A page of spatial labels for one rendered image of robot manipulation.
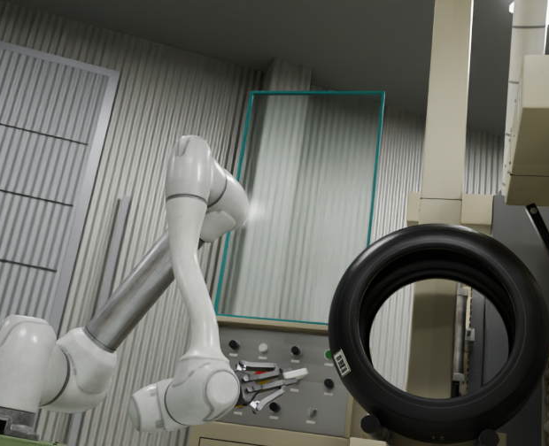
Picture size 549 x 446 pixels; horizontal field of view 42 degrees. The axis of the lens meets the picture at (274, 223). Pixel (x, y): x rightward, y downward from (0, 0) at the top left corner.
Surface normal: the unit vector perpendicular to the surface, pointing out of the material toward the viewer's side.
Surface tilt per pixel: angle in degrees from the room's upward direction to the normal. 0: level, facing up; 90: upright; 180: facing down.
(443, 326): 90
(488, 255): 81
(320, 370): 90
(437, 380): 90
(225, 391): 93
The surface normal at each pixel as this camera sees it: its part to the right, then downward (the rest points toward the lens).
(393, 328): 0.27, -0.29
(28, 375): 0.75, -0.07
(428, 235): -0.22, -0.52
